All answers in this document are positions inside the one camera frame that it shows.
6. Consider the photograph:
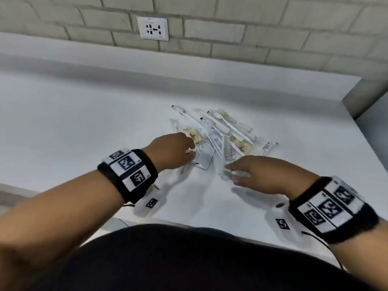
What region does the person's right hand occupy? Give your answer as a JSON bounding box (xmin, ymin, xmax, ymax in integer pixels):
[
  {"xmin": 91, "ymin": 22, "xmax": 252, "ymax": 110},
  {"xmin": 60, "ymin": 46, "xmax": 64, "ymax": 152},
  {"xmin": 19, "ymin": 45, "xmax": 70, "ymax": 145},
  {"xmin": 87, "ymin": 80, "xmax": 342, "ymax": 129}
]
[{"xmin": 225, "ymin": 155, "xmax": 319, "ymax": 200}]

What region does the person's left hand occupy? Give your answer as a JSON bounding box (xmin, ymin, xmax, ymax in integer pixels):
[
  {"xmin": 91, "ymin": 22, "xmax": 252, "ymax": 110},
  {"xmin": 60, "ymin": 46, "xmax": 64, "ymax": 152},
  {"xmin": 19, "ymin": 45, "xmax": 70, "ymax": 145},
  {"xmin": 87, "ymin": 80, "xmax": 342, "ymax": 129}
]
[{"xmin": 141, "ymin": 132, "xmax": 198, "ymax": 174}]

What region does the person's left forearm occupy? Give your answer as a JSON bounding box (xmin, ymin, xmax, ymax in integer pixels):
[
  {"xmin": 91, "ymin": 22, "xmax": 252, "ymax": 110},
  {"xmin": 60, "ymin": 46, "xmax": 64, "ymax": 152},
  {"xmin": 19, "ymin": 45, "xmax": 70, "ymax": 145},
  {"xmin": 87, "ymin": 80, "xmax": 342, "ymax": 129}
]
[{"xmin": 0, "ymin": 170, "xmax": 125, "ymax": 291}]

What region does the black left wristband with markers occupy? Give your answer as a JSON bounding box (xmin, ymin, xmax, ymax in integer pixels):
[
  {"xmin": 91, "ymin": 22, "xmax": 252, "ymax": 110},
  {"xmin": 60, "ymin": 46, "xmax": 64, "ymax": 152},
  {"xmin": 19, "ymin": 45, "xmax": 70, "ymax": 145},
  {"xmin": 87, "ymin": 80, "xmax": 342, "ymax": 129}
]
[{"xmin": 97, "ymin": 147, "xmax": 159, "ymax": 203}]

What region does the black wristband with markers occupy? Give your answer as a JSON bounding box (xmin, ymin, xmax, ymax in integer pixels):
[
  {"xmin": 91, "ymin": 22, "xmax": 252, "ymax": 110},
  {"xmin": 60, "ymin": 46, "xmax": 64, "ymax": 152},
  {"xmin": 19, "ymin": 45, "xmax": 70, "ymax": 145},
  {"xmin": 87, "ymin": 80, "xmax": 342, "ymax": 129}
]
[
  {"xmin": 97, "ymin": 147, "xmax": 159, "ymax": 203},
  {"xmin": 288, "ymin": 175, "xmax": 380, "ymax": 245}
]

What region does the black right wristband with markers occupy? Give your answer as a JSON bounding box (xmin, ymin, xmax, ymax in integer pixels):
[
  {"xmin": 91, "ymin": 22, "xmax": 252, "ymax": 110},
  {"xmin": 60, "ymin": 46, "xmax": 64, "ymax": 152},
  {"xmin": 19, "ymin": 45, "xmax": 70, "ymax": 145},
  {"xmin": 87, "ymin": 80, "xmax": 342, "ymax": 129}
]
[{"xmin": 288, "ymin": 175, "xmax": 380, "ymax": 245}]

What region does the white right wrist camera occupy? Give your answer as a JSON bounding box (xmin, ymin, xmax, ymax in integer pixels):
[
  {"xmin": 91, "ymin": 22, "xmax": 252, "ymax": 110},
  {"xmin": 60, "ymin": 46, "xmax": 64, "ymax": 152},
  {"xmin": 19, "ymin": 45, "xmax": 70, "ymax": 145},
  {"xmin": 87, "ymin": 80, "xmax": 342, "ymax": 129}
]
[{"xmin": 266, "ymin": 201, "xmax": 304, "ymax": 249}]

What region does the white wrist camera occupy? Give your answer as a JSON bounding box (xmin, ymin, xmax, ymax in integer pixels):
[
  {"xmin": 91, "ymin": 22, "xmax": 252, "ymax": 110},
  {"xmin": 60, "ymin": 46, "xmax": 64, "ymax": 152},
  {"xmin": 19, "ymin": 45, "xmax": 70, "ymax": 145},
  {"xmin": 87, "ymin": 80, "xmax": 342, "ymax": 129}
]
[
  {"xmin": 266, "ymin": 201, "xmax": 304, "ymax": 249},
  {"xmin": 133, "ymin": 184, "xmax": 161, "ymax": 217}
]

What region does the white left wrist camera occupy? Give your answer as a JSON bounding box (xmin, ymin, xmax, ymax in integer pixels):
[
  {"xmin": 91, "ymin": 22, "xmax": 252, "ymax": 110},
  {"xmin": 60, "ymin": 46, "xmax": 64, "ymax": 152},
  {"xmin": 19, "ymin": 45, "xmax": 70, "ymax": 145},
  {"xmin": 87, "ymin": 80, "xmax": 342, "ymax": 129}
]
[{"xmin": 133, "ymin": 184, "xmax": 161, "ymax": 217}]

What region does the black right camera cable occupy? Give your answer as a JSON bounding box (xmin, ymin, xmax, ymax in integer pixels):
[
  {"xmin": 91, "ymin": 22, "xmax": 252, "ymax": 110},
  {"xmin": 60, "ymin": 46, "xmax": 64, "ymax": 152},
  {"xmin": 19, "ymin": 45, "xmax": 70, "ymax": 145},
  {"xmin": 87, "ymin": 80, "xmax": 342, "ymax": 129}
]
[{"xmin": 302, "ymin": 232, "xmax": 344, "ymax": 270}]

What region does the white wall socket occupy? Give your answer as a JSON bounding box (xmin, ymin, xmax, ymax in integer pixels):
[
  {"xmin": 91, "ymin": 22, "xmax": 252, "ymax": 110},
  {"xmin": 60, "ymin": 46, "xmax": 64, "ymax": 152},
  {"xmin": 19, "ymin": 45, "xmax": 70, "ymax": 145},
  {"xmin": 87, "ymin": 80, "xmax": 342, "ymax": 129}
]
[{"xmin": 137, "ymin": 16, "xmax": 169, "ymax": 41}]

